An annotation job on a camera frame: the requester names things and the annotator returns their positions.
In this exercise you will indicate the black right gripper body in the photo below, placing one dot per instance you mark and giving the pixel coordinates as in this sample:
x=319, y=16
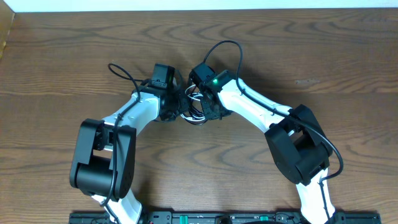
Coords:
x=212, y=113

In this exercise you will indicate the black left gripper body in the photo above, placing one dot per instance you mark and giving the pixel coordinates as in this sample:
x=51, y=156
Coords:
x=171, y=112

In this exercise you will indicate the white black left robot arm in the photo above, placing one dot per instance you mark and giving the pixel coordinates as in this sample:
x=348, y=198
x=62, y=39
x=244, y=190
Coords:
x=104, y=157

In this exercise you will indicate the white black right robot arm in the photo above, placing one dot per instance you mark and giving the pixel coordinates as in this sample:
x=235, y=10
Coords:
x=294, y=136

